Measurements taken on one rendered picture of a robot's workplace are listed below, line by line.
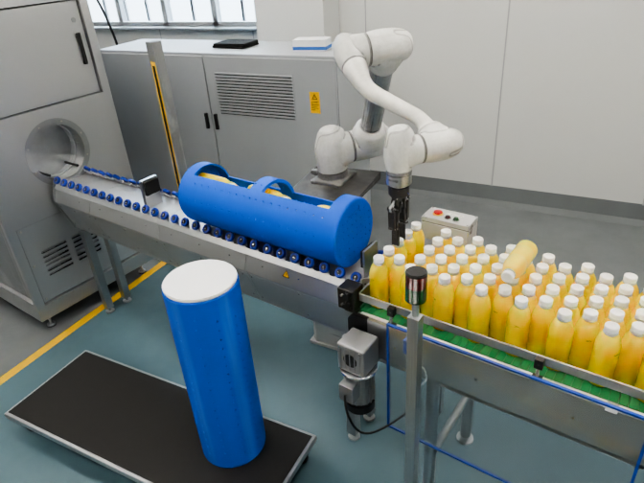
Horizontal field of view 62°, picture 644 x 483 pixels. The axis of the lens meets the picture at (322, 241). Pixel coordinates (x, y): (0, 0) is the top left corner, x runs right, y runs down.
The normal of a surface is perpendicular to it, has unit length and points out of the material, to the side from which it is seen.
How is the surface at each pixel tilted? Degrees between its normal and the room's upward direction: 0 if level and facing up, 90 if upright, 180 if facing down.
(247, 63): 90
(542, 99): 90
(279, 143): 90
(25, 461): 0
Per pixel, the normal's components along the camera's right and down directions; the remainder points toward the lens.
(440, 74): -0.46, 0.47
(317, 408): -0.07, -0.87
